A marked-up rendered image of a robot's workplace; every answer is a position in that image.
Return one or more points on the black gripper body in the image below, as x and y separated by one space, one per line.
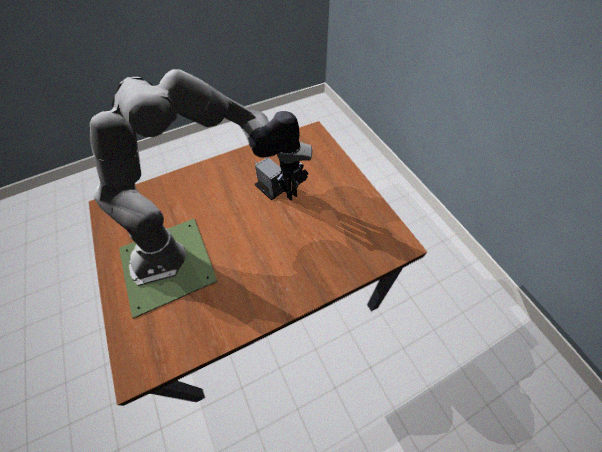
285 167

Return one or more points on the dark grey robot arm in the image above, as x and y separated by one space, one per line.
149 111

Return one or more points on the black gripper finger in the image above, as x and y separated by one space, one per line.
294 186
286 186

